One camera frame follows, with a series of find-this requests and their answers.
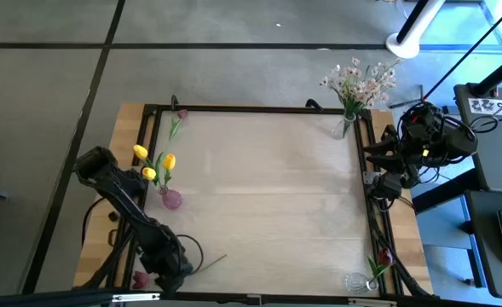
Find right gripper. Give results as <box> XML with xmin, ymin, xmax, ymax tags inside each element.
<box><xmin>363</xmin><ymin>136</ymin><xmax>422</xmax><ymax>174</ymax></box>

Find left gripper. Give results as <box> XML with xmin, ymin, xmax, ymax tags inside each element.
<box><xmin>141</xmin><ymin>242</ymin><xmax>194</xmax><ymax>298</ymax></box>

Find white veined orchid stem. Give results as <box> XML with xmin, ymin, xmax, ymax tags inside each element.
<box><xmin>338</xmin><ymin>57</ymin><xmax>384</xmax><ymax>117</ymax></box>

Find yellow tulip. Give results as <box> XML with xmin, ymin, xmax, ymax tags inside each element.
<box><xmin>141</xmin><ymin>166</ymin><xmax>163</xmax><ymax>188</ymax></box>
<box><xmin>132</xmin><ymin>144</ymin><xmax>161</xmax><ymax>185</ymax></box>
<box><xmin>161</xmin><ymin>153</ymin><xmax>177</xmax><ymax>187</ymax></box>

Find tall clear glass vase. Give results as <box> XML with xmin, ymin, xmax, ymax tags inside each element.
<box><xmin>331</xmin><ymin>112</ymin><xmax>359</xmax><ymax>141</ymax></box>

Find purple glass vase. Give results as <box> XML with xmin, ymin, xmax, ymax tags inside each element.
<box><xmin>156</xmin><ymin>183</ymin><xmax>184</xmax><ymax>211</ymax></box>

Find round ribbed clear vase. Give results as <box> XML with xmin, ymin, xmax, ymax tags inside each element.
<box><xmin>344</xmin><ymin>271</ymin><xmax>380</xmax><ymax>295</ymax></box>

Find grey desk cart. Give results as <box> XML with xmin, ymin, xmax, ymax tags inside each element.
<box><xmin>412</xmin><ymin>82</ymin><xmax>502</xmax><ymax>301</ymax></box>

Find white pole stand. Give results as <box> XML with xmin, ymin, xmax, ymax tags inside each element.
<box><xmin>384</xmin><ymin>0</ymin><xmax>447</xmax><ymax>60</ymax></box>

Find black tripod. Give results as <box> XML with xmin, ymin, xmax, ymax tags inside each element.
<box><xmin>388</xmin><ymin>0</ymin><xmax>502</xmax><ymax>110</ymax></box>

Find black table frame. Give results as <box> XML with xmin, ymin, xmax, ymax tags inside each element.
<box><xmin>105</xmin><ymin>103</ymin><xmax>431</xmax><ymax>299</ymax></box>

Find grey metal frame beams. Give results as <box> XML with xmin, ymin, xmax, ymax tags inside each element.
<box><xmin>0</xmin><ymin>288</ymin><xmax>163</xmax><ymax>307</ymax></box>

